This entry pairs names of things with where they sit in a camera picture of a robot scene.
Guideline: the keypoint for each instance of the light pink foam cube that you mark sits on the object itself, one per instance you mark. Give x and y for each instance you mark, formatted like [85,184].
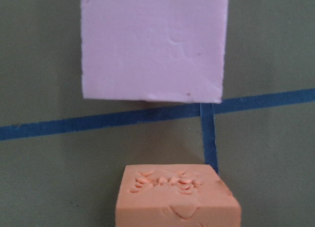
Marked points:
[153,50]

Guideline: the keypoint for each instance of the orange foam cube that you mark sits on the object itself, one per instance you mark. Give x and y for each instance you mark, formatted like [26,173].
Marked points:
[175,195]

